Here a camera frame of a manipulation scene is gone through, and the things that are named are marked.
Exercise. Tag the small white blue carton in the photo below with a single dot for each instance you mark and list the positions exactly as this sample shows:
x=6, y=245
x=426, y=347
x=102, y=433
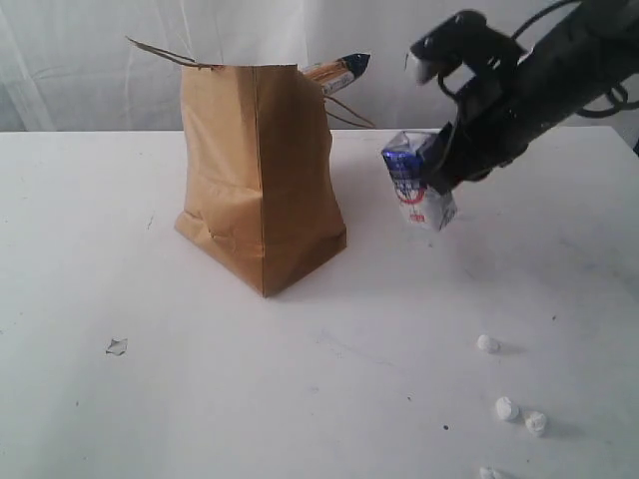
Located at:
x=421, y=206

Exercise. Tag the spaghetti package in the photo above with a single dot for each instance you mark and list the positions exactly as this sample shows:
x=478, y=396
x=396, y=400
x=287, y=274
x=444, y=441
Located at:
x=338, y=74

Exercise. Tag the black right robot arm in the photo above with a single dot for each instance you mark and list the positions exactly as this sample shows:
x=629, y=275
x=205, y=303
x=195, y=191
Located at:
x=517, y=95

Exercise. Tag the torn label scrap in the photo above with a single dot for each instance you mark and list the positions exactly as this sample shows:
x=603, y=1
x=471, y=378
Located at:
x=117, y=347

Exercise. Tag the large brown paper bag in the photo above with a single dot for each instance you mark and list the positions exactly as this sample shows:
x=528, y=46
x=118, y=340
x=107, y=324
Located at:
x=259, y=197

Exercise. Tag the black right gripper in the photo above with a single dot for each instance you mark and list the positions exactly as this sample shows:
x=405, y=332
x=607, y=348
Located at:
x=474, y=143

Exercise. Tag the white pellet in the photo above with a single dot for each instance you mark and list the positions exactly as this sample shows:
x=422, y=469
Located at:
x=506, y=409
x=535, y=422
x=489, y=473
x=487, y=344

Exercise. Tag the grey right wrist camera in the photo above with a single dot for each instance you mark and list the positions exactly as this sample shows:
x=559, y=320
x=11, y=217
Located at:
x=466, y=39

